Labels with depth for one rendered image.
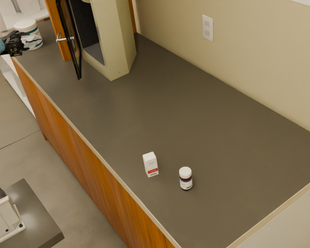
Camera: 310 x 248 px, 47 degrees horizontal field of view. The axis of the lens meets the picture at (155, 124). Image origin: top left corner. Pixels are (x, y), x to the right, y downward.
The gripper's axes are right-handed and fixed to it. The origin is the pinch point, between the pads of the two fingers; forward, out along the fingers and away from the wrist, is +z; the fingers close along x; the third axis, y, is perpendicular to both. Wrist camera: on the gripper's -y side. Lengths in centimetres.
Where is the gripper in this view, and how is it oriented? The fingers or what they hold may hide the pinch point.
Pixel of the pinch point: (39, 38)
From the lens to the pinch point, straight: 183.0
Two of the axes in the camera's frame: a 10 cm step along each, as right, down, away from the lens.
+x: -1.1, -7.6, -6.4
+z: 9.8, -1.8, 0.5
